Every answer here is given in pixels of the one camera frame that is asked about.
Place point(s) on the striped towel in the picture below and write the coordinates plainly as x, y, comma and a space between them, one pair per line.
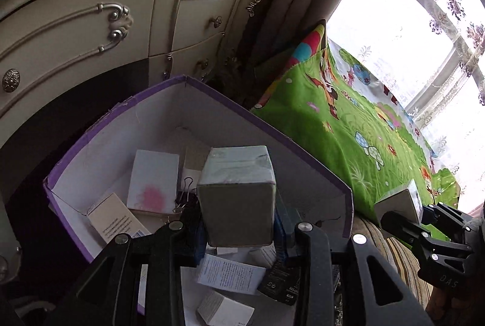
398, 273

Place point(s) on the black binder clip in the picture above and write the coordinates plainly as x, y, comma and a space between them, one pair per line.
187, 197

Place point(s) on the green cartoon printed blanket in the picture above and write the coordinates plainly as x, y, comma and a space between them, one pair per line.
341, 144

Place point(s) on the white box with grey swoosh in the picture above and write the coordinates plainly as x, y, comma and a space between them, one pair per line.
231, 273

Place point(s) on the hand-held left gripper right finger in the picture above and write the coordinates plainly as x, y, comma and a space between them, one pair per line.
282, 235

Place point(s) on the large white box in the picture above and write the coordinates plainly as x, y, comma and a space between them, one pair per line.
237, 204

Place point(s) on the small white box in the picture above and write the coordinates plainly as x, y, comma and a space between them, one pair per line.
223, 309

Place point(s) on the white box with red figure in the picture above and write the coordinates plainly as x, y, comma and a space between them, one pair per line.
398, 199

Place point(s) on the purple cardboard box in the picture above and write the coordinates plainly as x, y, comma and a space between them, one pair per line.
242, 129

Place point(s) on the black box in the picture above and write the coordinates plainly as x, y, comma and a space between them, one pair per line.
278, 282

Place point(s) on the cream carved dresser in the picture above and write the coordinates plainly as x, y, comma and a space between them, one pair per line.
75, 45

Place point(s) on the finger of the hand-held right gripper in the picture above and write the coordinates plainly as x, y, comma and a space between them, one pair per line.
430, 214
401, 225

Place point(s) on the white box with pink print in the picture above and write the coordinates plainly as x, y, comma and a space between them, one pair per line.
151, 170

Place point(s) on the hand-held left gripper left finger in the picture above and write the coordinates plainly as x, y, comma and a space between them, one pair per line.
195, 242

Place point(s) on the white box with barcode label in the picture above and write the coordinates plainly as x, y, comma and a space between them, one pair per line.
113, 220

